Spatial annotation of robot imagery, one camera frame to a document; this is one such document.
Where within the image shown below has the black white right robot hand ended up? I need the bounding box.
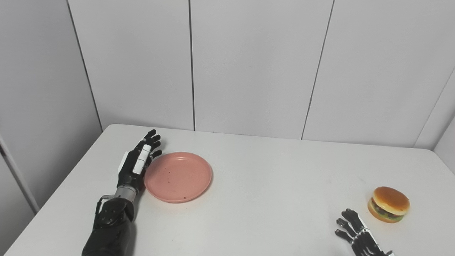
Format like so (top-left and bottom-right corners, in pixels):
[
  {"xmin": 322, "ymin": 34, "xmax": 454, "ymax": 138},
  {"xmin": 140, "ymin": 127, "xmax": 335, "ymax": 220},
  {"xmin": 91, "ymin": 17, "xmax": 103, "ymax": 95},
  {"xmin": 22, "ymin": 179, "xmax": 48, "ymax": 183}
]
[{"xmin": 334, "ymin": 209, "xmax": 395, "ymax": 256}]

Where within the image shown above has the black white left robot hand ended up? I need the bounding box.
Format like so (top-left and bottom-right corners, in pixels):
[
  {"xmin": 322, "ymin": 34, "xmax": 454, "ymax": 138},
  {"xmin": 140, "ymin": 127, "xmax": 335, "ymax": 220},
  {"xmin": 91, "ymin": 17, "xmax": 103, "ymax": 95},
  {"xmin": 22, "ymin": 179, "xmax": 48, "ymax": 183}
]
[{"xmin": 117, "ymin": 129, "xmax": 163, "ymax": 191}]

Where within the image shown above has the pink round plate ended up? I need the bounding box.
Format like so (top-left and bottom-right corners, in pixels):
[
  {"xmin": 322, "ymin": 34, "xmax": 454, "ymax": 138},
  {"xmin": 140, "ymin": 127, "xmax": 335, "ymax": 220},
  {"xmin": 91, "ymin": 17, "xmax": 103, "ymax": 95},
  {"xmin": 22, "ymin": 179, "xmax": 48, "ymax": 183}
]
[{"xmin": 144, "ymin": 152, "xmax": 213, "ymax": 203}]

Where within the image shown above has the toy hamburger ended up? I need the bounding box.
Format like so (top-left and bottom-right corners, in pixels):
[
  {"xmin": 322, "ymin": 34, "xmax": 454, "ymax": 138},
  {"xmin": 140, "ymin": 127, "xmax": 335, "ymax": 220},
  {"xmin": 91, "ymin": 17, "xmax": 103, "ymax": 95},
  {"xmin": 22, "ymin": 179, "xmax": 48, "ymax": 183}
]
[{"xmin": 368, "ymin": 186, "xmax": 410, "ymax": 223}]

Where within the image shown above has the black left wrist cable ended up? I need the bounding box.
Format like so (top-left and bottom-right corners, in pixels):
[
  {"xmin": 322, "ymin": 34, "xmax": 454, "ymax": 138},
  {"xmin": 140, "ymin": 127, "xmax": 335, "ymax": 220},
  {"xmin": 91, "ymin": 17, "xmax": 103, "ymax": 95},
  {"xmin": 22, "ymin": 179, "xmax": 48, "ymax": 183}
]
[{"xmin": 95, "ymin": 194, "xmax": 115, "ymax": 218}]

